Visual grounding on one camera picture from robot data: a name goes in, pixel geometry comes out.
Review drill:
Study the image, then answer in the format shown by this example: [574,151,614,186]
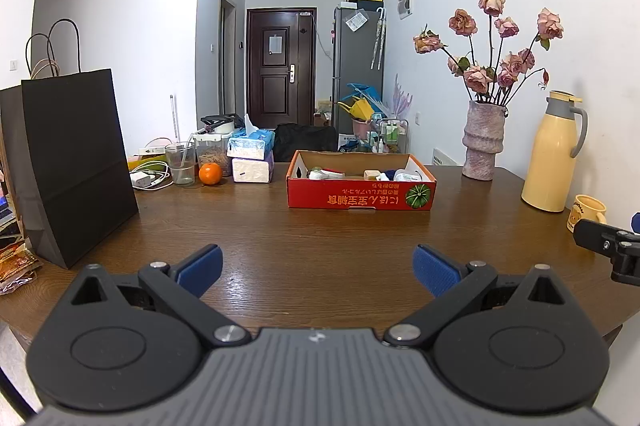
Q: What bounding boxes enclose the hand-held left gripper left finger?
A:
[57,244,251,347]

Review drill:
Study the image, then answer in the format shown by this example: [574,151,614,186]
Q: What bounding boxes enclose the black folding chair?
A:
[272,122,338,163]

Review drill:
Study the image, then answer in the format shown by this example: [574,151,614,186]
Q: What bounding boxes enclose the white folded umbrella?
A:
[371,7,383,70]
[378,7,389,68]

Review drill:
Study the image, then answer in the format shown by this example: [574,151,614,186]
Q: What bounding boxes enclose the black paper bag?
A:
[20,18,140,269]

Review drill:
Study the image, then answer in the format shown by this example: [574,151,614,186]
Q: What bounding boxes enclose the white charger with cable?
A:
[131,170,173,192]

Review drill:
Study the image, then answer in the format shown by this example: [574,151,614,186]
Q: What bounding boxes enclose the pink stone vase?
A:
[461,100,508,181]

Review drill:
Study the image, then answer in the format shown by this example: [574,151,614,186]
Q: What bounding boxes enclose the clear food jar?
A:
[192,132,233,177]

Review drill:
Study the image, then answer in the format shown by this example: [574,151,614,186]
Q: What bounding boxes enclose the blue tissue pack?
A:
[226,113,277,159]

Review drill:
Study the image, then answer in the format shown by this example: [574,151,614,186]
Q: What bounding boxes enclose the yellow mug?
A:
[566,194,607,233]

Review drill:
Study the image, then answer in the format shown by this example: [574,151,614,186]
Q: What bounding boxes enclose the purple feather decoration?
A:
[392,73,413,119]

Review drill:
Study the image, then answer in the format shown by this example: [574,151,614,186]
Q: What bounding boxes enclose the white pot with black lid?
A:
[201,113,237,136]

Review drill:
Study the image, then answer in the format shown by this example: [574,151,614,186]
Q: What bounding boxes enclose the yellow plastic item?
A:
[337,98,373,122]

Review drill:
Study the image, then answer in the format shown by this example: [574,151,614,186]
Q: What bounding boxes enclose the metal rolling cart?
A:
[369,118,410,154]

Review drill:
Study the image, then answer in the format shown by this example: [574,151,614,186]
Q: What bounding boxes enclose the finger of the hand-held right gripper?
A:
[573,218,640,287]

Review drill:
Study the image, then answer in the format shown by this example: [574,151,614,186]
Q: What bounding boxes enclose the bunch of dried pink roses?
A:
[413,0,565,107]

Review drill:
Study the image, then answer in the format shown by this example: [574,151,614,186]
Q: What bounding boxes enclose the glass cup with straw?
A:
[165,141,197,186]

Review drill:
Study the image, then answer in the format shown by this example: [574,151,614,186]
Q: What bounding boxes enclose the grey refrigerator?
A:
[332,4,386,152]

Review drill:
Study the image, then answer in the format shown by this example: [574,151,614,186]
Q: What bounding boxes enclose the purple tissue pack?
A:
[231,151,275,183]

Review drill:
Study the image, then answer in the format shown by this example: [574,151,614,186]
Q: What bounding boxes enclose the dark brown door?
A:
[245,7,317,129]

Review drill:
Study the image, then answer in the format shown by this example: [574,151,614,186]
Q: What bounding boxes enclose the cream yellow thermos jug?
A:
[521,91,588,213]

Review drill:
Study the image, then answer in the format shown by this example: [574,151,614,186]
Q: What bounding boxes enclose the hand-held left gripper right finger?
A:
[384,244,581,349]

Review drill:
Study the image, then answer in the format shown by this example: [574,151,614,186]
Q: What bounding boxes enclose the blue plastic item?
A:
[346,82,383,107]

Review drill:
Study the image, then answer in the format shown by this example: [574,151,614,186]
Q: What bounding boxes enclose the snack packets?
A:
[0,242,42,296]

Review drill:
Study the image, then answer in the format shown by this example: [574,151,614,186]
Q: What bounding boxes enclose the orange fruit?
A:
[198,163,223,186]

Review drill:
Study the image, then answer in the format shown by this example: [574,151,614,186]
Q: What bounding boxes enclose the laptop computer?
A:
[0,193,21,237]

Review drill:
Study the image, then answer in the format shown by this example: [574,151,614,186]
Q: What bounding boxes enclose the orange-edged cardboard box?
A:
[286,150,437,211]

